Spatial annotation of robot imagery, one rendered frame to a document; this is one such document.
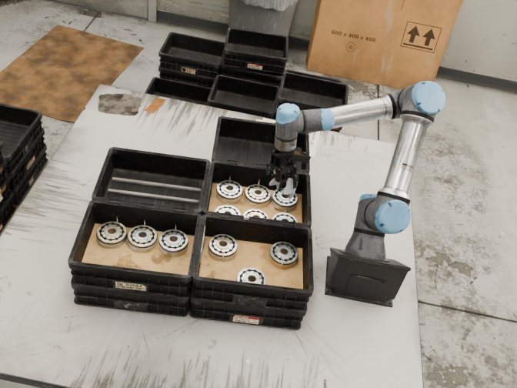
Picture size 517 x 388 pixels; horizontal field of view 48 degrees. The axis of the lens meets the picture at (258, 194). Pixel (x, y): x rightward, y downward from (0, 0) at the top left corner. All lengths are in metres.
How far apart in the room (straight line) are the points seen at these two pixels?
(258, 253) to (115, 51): 2.93
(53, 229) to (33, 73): 2.30
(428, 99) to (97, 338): 1.36
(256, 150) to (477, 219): 1.82
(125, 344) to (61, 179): 0.85
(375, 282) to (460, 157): 2.33
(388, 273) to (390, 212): 0.26
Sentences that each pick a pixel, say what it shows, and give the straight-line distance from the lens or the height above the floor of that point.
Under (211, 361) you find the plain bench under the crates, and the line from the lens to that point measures 2.01.
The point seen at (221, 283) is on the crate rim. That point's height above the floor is 0.93.
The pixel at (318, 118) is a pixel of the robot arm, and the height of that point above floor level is 1.33.
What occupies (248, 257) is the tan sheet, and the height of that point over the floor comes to 0.83.
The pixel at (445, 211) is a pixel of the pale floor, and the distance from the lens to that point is 3.87.
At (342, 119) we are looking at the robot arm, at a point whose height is 1.25.
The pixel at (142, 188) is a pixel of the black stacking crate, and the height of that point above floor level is 0.83.
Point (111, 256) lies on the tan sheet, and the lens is 2.09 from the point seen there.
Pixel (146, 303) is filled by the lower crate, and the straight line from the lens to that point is 2.05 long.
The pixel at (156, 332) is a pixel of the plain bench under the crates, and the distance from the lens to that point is 2.06.
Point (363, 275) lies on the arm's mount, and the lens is 2.14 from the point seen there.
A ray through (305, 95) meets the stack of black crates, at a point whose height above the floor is 0.49.
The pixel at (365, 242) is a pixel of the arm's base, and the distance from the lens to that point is 2.13.
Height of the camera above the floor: 2.43
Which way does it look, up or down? 43 degrees down
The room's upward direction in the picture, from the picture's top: 11 degrees clockwise
